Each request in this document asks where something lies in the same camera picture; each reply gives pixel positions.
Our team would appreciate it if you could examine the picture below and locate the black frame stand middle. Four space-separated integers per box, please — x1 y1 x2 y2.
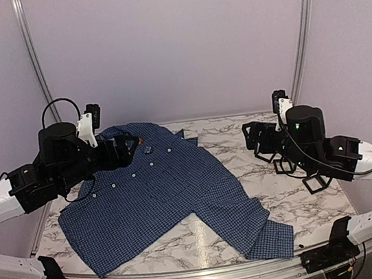
273 157 297 175

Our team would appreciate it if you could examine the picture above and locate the blue checked shirt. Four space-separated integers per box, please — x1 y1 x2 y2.
58 122 294 277

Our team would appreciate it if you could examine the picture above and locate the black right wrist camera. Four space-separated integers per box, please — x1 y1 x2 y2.
271 89 288 114

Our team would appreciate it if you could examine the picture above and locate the black frame stand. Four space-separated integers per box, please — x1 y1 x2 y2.
302 175 332 194
273 157 297 175

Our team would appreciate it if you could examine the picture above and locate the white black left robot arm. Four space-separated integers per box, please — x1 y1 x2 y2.
0 113 139 279

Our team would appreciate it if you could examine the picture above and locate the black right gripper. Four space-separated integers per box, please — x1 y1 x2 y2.
242 113 314 180

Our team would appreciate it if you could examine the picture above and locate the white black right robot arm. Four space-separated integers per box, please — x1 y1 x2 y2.
242 105 372 263

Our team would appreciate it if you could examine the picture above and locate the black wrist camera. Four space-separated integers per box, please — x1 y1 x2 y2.
85 103 101 129
271 89 288 114

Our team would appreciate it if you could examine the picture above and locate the white blue round brooch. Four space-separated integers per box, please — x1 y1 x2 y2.
144 146 152 153

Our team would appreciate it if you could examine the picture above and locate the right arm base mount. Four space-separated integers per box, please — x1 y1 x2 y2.
300 216 360 274

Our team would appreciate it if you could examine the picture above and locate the black frame stand near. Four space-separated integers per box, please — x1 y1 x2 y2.
302 175 332 194

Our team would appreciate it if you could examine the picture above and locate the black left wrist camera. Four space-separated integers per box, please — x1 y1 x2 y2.
85 103 101 129

